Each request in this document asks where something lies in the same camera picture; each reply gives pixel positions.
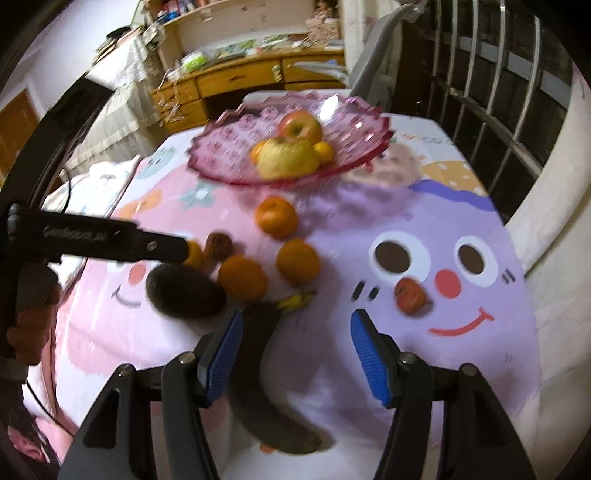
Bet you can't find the white curtain cloth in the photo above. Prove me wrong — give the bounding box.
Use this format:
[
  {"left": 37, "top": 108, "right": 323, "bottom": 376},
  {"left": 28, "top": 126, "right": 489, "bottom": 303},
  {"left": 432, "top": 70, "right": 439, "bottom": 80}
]
[{"left": 66, "top": 33, "right": 167, "bottom": 175}]

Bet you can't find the small yellow citrus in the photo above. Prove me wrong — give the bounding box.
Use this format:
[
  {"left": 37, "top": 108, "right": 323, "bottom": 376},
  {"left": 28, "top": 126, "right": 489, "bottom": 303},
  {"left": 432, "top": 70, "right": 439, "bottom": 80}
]
[{"left": 182, "top": 240, "right": 204, "bottom": 270}]

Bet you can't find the cartoon printed tablecloth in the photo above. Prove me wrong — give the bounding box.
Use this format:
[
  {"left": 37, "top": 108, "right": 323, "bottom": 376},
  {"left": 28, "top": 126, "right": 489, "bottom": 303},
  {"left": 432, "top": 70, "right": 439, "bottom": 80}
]
[{"left": 57, "top": 137, "right": 540, "bottom": 479}]

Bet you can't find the metal railing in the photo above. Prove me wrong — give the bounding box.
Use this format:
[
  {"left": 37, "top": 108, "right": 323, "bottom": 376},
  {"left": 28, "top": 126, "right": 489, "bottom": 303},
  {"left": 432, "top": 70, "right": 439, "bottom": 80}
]
[{"left": 400, "top": 0, "right": 574, "bottom": 186}]

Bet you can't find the hand in orange glove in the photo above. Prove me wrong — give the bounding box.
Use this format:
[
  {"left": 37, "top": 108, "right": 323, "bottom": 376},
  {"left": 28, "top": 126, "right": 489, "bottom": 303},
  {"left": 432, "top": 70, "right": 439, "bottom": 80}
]
[{"left": 6, "top": 264, "right": 62, "bottom": 366}]

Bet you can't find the brown wrinkled passion fruit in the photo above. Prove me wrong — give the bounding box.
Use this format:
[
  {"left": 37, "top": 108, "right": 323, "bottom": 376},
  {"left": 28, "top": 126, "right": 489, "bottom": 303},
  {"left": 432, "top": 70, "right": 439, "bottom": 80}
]
[{"left": 204, "top": 231, "right": 235, "bottom": 262}]

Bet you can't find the grey office chair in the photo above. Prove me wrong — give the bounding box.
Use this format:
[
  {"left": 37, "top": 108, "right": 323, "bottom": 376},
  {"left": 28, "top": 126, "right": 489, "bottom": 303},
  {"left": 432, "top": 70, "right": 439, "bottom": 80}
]
[{"left": 294, "top": 1, "right": 427, "bottom": 112}]

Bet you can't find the overripe dark banana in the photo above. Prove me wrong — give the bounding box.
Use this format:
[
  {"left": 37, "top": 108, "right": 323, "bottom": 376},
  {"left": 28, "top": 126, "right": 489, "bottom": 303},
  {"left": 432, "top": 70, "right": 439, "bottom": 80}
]
[{"left": 228, "top": 290, "right": 324, "bottom": 456}]

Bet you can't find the orange tangerine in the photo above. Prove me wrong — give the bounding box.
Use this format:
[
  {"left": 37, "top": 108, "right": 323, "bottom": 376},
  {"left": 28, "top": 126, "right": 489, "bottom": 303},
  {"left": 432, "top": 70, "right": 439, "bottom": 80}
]
[
  {"left": 217, "top": 255, "right": 269, "bottom": 304},
  {"left": 276, "top": 238, "right": 321, "bottom": 287},
  {"left": 249, "top": 140, "right": 266, "bottom": 165},
  {"left": 254, "top": 196, "right": 298, "bottom": 239}
]

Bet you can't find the small yellow-orange citrus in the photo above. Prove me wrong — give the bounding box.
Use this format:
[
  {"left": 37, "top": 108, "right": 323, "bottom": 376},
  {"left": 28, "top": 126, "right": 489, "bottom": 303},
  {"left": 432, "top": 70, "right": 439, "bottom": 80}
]
[{"left": 314, "top": 141, "right": 335, "bottom": 165}]

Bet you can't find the pink glass fruit plate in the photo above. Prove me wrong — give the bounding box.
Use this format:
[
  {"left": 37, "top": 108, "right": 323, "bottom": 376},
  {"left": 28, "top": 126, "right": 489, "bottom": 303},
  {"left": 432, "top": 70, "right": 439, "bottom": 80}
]
[{"left": 187, "top": 90, "right": 394, "bottom": 188}]

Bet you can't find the red apple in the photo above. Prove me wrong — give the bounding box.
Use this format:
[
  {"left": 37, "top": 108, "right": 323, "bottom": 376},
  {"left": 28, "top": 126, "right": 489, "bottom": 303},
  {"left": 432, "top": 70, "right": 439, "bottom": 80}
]
[{"left": 276, "top": 110, "right": 324, "bottom": 144}]

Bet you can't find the dark avocado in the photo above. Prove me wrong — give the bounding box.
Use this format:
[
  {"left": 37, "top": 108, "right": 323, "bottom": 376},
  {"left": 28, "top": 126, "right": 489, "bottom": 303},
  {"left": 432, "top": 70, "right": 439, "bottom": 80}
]
[{"left": 145, "top": 263, "right": 228, "bottom": 320}]

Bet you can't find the red wrinkled fruit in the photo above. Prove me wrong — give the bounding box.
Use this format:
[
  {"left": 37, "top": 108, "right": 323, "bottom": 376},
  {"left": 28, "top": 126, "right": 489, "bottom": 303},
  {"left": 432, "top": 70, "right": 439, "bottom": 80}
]
[{"left": 394, "top": 277, "right": 431, "bottom": 316}]

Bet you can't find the yellow pear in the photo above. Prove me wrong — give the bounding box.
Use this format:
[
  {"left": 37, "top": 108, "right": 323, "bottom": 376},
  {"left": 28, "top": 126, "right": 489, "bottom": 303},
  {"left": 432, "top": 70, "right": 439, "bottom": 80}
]
[{"left": 256, "top": 137, "right": 321, "bottom": 180}]

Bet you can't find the wooden desk with drawers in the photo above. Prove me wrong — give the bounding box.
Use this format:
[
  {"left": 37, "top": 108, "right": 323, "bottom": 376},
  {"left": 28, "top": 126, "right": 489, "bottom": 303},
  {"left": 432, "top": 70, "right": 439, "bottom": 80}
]
[{"left": 150, "top": 1, "right": 345, "bottom": 133}]

